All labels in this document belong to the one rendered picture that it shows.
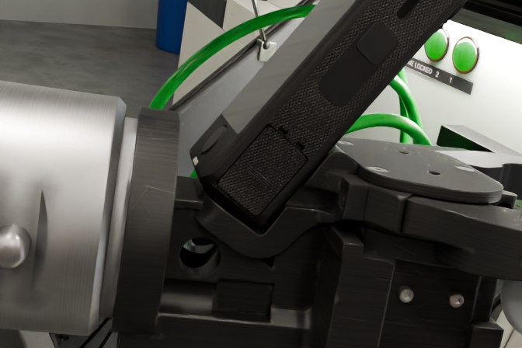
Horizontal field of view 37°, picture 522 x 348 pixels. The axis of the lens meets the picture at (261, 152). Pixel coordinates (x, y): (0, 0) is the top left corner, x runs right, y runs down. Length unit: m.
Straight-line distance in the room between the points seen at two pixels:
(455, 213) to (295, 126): 0.05
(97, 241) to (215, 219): 0.04
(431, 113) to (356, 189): 0.91
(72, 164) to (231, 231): 0.05
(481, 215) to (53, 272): 0.12
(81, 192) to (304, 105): 0.07
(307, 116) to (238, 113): 0.03
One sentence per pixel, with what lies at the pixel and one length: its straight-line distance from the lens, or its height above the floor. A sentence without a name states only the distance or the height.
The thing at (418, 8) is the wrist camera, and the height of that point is 1.52.
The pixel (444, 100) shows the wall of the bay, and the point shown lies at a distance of 1.12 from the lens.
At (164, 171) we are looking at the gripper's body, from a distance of 0.22.
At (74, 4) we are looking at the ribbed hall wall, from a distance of 7.79.
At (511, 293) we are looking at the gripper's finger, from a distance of 0.24.
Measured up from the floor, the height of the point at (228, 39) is 1.38.
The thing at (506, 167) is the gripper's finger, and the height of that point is 1.45.
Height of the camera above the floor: 1.54
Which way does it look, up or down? 19 degrees down
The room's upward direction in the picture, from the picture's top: 11 degrees clockwise
